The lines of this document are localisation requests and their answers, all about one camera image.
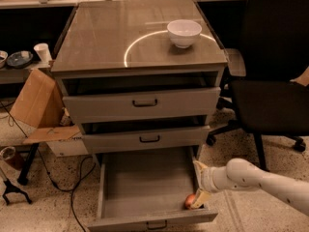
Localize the white ceramic bowl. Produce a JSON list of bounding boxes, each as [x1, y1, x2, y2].
[[167, 19, 202, 48]]

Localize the grey drawer cabinet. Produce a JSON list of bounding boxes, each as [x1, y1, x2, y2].
[[50, 0, 228, 162]]

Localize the black office chair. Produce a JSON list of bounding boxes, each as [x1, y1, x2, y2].
[[206, 0, 309, 169]]

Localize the grey middle drawer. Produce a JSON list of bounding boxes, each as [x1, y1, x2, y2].
[[83, 115, 210, 154]]

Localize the grey drawer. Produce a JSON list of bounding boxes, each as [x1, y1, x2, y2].
[[88, 147, 217, 232], [63, 72, 219, 124], [83, 115, 210, 154]]

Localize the black tripod stand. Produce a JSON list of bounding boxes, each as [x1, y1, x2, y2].
[[0, 167, 32, 205]]

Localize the grey bottom drawer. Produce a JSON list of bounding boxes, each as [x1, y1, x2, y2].
[[88, 147, 217, 232]]

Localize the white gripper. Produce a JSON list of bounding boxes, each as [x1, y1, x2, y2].
[[190, 160, 230, 209]]

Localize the white paper cup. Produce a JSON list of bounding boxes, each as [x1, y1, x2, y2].
[[34, 43, 52, 63]]

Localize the dark blue plate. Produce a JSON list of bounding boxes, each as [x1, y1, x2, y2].
[[7, 50, 33, 69]]

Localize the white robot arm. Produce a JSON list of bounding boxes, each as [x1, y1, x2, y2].
[[186, 159, 309, 216]]

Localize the red apple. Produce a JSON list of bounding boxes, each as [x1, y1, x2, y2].
[[184, 193, 195, 210]]

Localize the white bowl at left edge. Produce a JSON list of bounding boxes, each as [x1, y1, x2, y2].
[[0, 50, 8, 69]]

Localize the grey top drawer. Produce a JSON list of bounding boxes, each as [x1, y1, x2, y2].
[[63, 72, 219, 124]]

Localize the brown cup on floor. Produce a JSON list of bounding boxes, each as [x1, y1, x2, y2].
[[0, 146, 24, 170]]

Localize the brown cardboard box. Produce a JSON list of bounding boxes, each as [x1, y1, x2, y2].
[[10, 70, 88, 157]]

